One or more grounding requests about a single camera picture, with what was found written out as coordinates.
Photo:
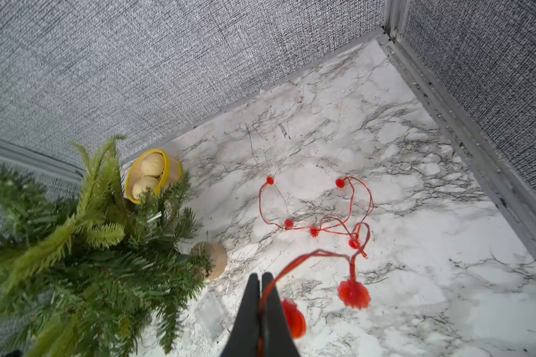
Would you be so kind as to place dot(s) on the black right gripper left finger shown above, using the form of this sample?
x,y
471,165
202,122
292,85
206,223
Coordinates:
x,y
245,335

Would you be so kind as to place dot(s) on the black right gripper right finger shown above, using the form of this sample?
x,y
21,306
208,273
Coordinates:
x,y
276,340

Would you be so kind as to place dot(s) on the red string lights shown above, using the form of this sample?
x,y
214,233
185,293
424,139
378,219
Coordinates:
x,y
351,292

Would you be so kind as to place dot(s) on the small green christmas tree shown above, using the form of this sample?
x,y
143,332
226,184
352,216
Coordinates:
x,y
86,275

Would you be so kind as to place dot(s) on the white steamed bun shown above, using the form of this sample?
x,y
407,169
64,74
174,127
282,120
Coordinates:
x,y
143,184
153,165

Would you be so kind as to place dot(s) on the yellow bamboo steamer basket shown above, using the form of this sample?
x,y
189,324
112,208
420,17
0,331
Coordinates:
x,y
172,173

